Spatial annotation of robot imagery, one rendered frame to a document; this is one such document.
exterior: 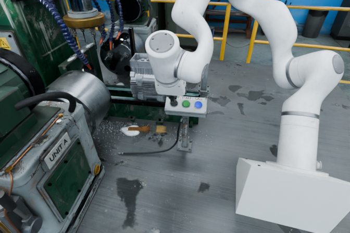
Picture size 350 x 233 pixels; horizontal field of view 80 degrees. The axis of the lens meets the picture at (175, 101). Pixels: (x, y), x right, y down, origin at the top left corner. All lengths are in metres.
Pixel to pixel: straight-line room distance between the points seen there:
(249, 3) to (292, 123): 0.45
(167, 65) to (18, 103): 0.35
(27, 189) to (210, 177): 0.63
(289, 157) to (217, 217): 0.32
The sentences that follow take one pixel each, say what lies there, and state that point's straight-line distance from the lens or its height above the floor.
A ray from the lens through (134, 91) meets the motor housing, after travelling 1.07.
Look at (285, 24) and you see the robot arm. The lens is 0.84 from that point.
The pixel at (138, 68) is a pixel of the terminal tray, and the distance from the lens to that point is 1.04.
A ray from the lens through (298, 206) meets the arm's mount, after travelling 0.81.
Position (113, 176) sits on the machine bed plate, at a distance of 0.96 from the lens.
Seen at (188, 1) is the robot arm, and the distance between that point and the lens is 0.62.
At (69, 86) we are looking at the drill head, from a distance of 0.87.
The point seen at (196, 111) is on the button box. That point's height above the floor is 1.05.
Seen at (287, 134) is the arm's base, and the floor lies 1.05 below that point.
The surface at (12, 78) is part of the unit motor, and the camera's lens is 0.62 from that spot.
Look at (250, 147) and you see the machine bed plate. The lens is 1.09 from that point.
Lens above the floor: 1.55
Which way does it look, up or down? 35 degrees down
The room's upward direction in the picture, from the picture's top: straight up
